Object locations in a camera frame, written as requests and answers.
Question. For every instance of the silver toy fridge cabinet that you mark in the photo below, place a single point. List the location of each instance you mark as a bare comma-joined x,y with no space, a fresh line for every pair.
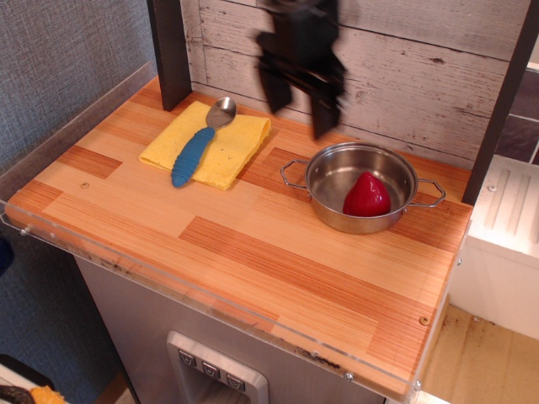
139,319

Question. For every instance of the dark right shelf post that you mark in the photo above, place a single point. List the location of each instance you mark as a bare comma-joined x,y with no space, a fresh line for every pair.
509,89

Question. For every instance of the stainless steel pot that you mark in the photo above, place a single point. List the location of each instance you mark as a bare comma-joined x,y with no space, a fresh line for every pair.
330,174

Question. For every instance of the dark shelf post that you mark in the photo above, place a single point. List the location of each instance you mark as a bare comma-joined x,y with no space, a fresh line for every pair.
509,89
170,48

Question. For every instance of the yellow object bottom left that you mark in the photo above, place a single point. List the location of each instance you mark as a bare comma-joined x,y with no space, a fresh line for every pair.
45,395

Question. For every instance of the dark left shelf post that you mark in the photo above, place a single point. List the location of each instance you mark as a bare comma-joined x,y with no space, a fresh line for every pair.
170,48

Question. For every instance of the silver dispenser panel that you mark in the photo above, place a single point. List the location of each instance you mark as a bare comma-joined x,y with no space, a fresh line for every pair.
203,372

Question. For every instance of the white toy sink unit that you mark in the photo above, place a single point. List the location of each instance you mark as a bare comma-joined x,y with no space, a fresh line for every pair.
496,275

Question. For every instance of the yellow folded cloth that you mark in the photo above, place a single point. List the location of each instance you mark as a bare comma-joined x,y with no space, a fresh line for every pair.
224,158

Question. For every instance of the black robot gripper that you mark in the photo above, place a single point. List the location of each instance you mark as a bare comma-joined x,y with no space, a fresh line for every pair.
299,52

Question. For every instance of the clear acrylic edge guard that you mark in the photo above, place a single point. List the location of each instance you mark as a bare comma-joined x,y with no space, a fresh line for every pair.
345,303

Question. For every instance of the blue handled metal spoon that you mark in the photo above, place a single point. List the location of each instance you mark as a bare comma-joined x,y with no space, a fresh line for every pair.
221,114

